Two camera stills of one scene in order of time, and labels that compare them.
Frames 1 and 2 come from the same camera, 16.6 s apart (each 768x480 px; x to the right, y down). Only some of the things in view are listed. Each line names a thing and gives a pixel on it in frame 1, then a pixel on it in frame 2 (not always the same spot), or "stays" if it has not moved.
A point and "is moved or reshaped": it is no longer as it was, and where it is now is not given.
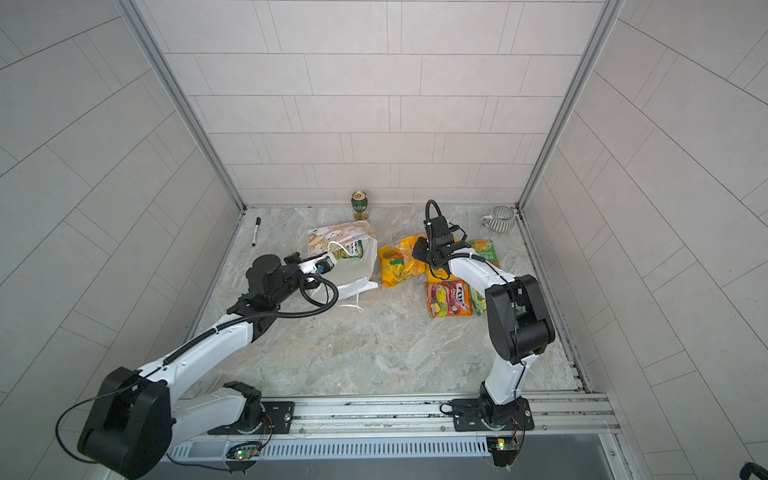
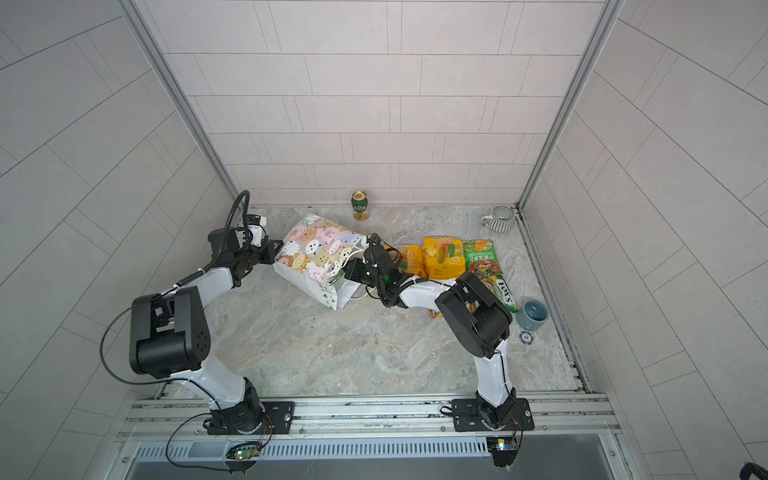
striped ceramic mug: x=502 y=219 stays
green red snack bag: x=485 y=249 stays
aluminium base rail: x=556 y=415 stays
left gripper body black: x=292 y=278 -> x=249 y=256
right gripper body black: x=427 y=251 -> x=365 y=273
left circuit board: x=244 y=451 stays
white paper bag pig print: x=354 y=246 is moved or reshaped
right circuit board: x=503 y=449 stays
